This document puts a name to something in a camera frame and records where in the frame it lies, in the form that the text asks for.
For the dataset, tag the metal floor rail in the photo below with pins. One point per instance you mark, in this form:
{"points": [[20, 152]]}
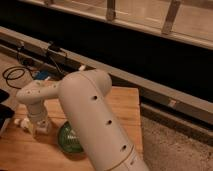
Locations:
{"points": [[189, 103]]}

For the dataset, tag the black clamp device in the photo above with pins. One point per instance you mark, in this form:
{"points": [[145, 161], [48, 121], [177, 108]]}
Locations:
{"points": [[53, 48]]}

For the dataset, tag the green ceramic bowl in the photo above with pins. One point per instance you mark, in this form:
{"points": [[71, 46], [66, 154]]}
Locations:
{"points": [[68, 140]]}

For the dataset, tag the blue object behind table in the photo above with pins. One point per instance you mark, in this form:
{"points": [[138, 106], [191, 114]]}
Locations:
{"points": [[41, 75]]}

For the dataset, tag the small white bottle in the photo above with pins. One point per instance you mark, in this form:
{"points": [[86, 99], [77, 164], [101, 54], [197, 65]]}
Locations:
{"points": [[42, 127]]}

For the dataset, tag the black object at left edge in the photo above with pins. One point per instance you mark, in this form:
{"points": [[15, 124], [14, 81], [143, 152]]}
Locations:
{"points": [[5, 111]]}

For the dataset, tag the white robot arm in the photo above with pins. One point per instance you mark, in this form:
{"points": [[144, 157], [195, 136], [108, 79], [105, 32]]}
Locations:
{"points": [[81, 95]]}

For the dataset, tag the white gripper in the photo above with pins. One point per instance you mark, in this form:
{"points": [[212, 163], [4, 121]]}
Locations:
{"points": [[36, 114]]}

